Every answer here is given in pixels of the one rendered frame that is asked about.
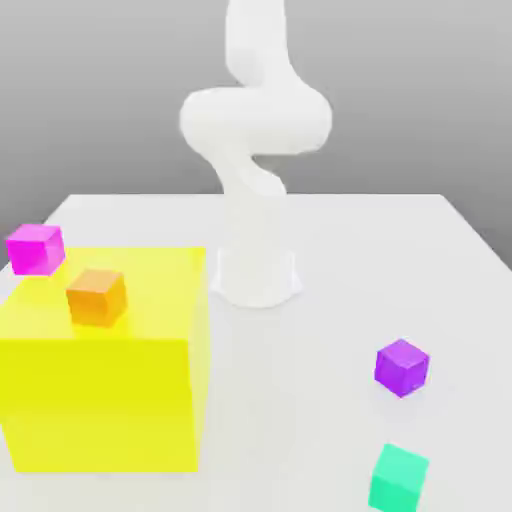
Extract small orange cube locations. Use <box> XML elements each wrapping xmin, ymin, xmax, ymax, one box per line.
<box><xmin>65</xmin><ymin>268</ymin><xmax>128</xmax><ymax>329</ymax></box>

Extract small purple cube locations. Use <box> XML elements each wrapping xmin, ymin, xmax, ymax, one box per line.
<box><xmin>373</xmin><ymin>338</ymin><xmax>431</xmax><ymax>399</ymax></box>

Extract small magenta cube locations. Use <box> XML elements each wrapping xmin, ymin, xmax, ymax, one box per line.
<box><xmin>5</xmin><ymin>223</ymin><xmax>66</xmax><ymax>278</ymax></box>

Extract small green cube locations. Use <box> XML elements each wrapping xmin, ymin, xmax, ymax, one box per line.
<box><xmin>367</xmin><ymin>442</ymin><xmax>431</xmax><ymax>512</ymax></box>

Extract large yellow box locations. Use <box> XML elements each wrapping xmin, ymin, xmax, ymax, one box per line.
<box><xmin>0</xmin><ymin>246</ymin><xmax>208</xmax><ymax>474</ymax></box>

